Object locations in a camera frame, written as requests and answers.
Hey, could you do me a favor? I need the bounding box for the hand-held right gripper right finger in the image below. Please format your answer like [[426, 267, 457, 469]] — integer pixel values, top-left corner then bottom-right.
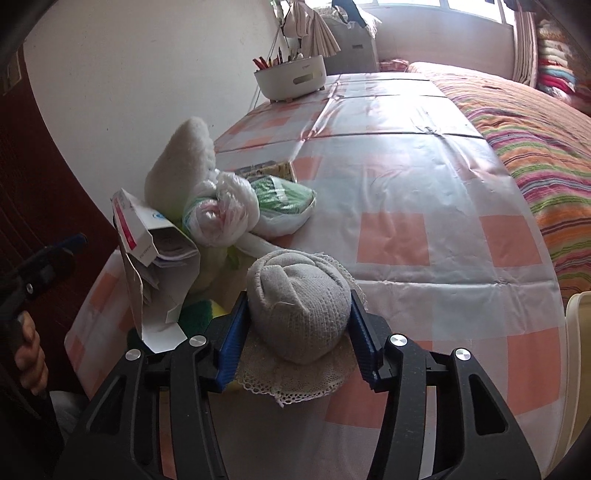
[[348, 288, 541, 480]]

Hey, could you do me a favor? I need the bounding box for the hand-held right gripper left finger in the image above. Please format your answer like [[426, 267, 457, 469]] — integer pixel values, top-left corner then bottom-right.
[[53, 291, 252, 480]]

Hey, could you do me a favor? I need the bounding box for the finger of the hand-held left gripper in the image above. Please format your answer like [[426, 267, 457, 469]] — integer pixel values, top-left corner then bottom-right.
[[17, 233, 88, 297]]

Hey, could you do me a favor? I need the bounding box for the green and yellow sponge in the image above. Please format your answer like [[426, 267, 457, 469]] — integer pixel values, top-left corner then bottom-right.
[[178, 299, 229, 337]]

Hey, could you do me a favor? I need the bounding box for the grey cloth with lace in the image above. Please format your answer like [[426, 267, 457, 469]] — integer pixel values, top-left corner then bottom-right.
[[235, 249, 368, 407]]

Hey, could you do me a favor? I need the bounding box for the white cardboard box pink stripe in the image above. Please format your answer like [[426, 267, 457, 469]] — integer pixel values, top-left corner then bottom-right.
[[110, 188, 201, 356]]

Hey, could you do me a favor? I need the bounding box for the knotted white plastic bag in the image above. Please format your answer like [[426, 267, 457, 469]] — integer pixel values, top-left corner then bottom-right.
[[182, 172, 259, 245]]

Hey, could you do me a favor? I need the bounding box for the dark green printed packet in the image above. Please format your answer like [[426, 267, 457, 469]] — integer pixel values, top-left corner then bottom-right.
[[252, 178, 318, 238]]

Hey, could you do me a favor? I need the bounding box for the white plush toy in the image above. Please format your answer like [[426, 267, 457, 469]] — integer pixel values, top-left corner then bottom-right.
[[144, 117, 278, 296]]

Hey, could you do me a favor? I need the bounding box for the cream plastic bin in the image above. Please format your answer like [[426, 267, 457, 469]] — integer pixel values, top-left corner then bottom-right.
[[551, 291, 591, 462]]

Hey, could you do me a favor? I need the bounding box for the person's left forearm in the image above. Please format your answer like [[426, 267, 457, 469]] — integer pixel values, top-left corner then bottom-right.
[[0, 364, 63, 480]]

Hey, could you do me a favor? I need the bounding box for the person's left hand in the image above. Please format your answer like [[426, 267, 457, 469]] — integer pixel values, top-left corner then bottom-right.
[[14, 311, 49, 395]]

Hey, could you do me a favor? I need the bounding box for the dark brown wooden door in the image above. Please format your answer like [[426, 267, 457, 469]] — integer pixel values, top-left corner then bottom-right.
[[0, 46, 118, 402]]

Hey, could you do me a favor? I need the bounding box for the orange checked plastic tablecloth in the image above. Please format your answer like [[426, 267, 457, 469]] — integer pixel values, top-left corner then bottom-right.
[[65, 71, 568, 480]]

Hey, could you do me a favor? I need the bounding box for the striped colourful bed blanket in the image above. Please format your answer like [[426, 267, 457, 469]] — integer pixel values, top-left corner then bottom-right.
[[406, 60, 591, 301]]

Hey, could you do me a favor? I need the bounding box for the white oval pen holder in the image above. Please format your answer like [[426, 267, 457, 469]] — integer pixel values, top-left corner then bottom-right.
[[253, 53, 328, 103]]

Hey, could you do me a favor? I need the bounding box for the bunch of pencils and pens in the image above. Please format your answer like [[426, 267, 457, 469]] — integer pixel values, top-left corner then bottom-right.
[[252, 45, 305, 71]]

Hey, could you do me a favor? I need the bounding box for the beige folded umbrella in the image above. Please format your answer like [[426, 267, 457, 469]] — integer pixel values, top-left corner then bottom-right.
[[281, 0, 342, 58]]

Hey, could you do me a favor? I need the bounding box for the black hanging garment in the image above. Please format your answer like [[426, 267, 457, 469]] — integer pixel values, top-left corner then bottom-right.
[[331, 0, 365, 24]]

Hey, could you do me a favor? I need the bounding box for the stack of folded blankets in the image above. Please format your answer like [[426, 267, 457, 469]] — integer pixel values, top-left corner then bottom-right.
[[536, 18, 591, 116]]

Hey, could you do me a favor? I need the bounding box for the pale striped curtain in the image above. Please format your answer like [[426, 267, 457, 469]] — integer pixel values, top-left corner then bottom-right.
[[512, 4, 541, 86]]

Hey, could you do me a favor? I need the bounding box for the bright window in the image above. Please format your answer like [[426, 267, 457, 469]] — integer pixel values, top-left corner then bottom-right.
[[360, 0, 518, 28]]

